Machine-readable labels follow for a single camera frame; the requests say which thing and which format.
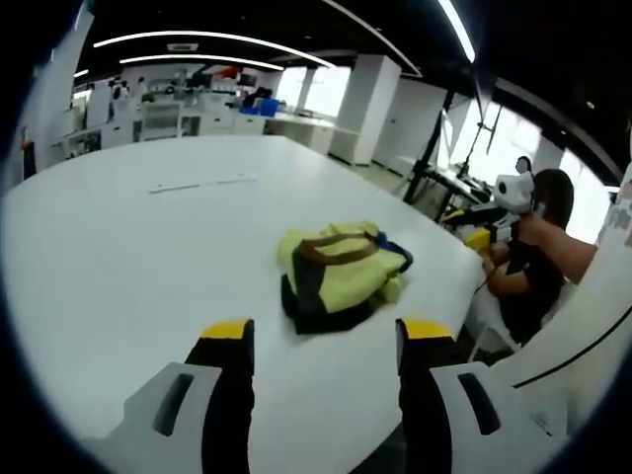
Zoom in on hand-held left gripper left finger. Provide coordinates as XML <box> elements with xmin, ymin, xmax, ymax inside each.
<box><xmin>81</xmin><ymin>318</ymin><xmax>256</xmax><ymax>474</ymax></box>

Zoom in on black stand frame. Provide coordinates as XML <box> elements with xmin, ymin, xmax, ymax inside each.
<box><xmin>402</xmin><ymin>73</ymin><xmax>498</xmax><ymax>221</ymax></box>

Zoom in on black cable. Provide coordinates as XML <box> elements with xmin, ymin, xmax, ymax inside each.
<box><xmin>512</xmin><ymin>305</ymin><xmax>632</xmax><ymax>390</ymax></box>

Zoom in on long white counter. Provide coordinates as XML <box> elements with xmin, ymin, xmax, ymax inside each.
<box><xmin>264</xmin><ymin>112</ymin><xmax>340</xmax><ymax>155</ymax></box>

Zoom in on blue storage bins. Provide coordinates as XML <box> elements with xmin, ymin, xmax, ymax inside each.
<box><xmin>238</xmin><ymin>97</ymin><xmax>286</xmax><ymax>119</ymax></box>

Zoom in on person's right hand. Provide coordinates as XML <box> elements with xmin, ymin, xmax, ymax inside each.
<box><xmin>517</xmin><ymin>209</ymin><xmax>550</xmax><ymax>244</ymax></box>

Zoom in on yellow-green and black garment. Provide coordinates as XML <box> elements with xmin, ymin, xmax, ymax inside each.
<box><xmin>275</xmin><ymin>220</ymin><xmax>415</xmax><ymax>336</ymax></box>

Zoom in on bright ceiling light strip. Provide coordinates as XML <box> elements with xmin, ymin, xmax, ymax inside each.
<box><xmin>436</xmin><ymin>0</ymin><xmax>478</xmax><ymax>64</ymax></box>

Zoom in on white shelving unit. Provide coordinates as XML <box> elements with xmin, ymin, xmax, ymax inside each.
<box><xmin>140</xmin><ymin>100</ymin><xmax>201</xmax><ymax>143</ymax></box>

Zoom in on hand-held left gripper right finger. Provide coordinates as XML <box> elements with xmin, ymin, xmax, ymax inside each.
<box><xmin>394</xmin><ymin>318</ymin><xmax>569</xmax><ymax>474</ymax></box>

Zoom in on white chair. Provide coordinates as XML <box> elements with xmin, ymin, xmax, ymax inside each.
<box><xmin>465</xmin><ymin>283</ymin><xmax>527</xmax><ymax>362</ymax></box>

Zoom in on short ceiling light strip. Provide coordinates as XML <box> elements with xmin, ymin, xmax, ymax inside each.
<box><xmin>119</xmin><ymin>53</ymin><xmax>286</xmax><ymax>71</ymax></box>

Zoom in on white square pillar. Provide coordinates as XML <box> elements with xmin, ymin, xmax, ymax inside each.
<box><xmin>328</xmin><ymin>53</ymin><xmax>402</xmax><ymax>167</ymax></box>

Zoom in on long ceiling light strip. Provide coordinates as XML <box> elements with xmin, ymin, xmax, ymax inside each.
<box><xmin>92</xmin><ymin>30</ymin><xmax>338</xmax><ymax>69</ymax></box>

